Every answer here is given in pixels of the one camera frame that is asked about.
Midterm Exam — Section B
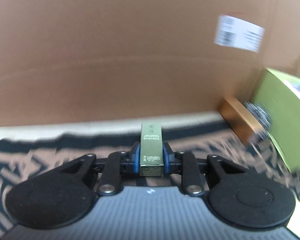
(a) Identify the silver gold slim box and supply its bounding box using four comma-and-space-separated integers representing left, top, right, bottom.
140, 123, 164, 177

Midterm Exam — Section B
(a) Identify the brown wooden box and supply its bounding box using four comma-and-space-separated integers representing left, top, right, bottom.
218, 98, 264, 145

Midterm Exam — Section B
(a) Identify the green cardboard storage box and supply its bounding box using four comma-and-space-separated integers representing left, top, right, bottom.
252, 68, 300, 172

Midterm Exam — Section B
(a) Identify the large brown cardboard box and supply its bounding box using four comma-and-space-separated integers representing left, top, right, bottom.
0, 0, 300, 126

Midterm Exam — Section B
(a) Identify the white shipping label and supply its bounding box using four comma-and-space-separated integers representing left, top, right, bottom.
214, 15, 264, 52

